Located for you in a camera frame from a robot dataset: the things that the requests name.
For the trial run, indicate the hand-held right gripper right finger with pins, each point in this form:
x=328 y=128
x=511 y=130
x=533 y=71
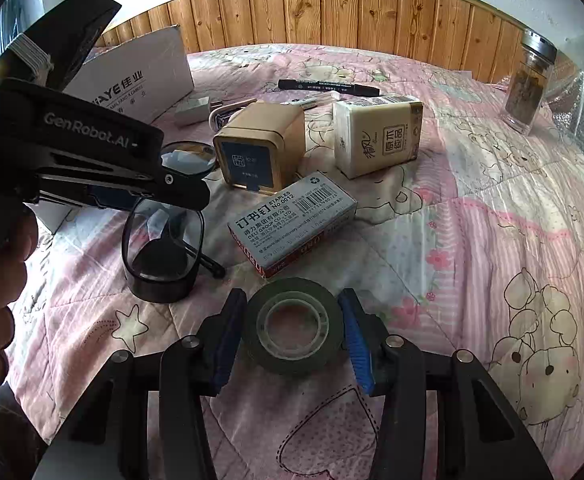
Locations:
x=357 y=347

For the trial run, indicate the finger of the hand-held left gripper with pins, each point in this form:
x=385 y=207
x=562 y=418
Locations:
x=172 y=187

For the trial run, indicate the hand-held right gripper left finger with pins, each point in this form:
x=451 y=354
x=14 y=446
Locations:
x=227 y=342

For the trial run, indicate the green tape roll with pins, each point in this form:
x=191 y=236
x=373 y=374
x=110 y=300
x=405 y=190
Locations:
x=262 y=350

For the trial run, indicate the gold tin box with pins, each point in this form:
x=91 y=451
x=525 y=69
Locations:
x=252 y=160

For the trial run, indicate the white cardboard box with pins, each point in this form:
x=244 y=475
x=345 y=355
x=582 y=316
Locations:
x=137 y=70

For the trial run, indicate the black framed glasses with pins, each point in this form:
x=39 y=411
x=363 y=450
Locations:
x=157 y=292

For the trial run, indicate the grey and red staples box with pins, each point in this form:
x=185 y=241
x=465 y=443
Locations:
x=292 y=220

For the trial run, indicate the cream tissue pack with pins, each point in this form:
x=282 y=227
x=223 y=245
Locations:
x=372 y=135

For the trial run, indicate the pink printed quilt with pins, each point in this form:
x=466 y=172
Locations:
x=472 y=260

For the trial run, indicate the white pen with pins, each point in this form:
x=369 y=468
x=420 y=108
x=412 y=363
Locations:
x=304 y=102

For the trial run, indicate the black marker pen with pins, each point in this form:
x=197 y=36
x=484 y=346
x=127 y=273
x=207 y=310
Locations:
x=322 y=85

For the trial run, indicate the wooden headboard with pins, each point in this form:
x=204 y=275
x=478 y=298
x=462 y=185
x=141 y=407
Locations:
x=322 y=15

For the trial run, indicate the glass jar with metal lid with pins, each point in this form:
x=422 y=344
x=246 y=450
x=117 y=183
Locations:
x=524 y=85

